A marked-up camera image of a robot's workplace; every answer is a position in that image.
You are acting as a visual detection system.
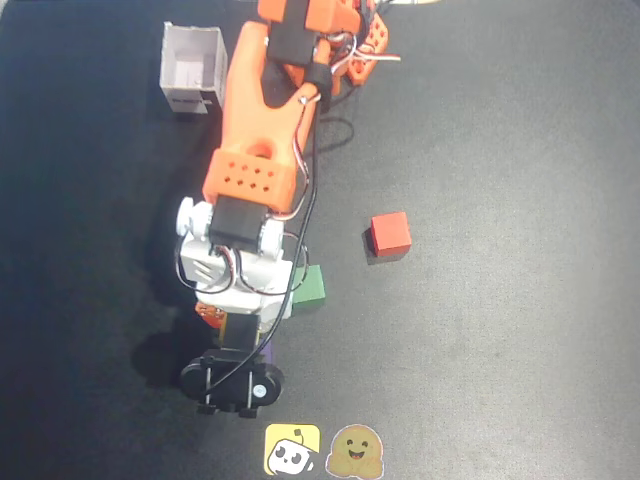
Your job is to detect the green wooden cube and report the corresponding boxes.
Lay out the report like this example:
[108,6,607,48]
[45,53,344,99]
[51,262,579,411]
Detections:
[291,264,327,314]

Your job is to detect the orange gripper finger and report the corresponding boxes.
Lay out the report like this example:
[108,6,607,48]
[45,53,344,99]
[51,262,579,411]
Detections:
[194,301,227,330]

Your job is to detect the black felt mat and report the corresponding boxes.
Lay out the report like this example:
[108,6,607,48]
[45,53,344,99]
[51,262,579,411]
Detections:
[0,0,640,480]

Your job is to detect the red wooden cube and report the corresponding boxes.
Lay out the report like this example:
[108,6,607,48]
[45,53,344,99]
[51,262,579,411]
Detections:
[369,210,413,259]

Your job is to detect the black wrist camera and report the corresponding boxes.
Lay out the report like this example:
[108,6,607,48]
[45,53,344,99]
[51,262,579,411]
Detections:
[178,347,286,420]

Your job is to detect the white cardboard box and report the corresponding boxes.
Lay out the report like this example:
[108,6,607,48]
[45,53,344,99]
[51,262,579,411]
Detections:
[158,20,229,122]

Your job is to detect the white servo wires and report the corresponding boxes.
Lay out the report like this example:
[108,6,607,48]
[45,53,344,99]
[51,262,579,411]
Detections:
[343,33,403,77]

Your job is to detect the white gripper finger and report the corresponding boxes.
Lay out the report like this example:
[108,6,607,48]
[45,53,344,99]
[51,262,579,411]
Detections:
[257,310,279,349]

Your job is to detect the yellow robot sticker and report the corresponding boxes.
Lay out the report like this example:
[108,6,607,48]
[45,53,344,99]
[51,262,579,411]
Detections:
[263,423,322,477]

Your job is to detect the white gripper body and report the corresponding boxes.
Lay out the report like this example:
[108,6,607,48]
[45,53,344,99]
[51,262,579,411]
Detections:
[177,234,297,351]

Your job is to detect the hugging face emoji sticker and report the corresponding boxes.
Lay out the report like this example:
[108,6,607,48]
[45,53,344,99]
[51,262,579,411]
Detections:
[325,423,386,477]

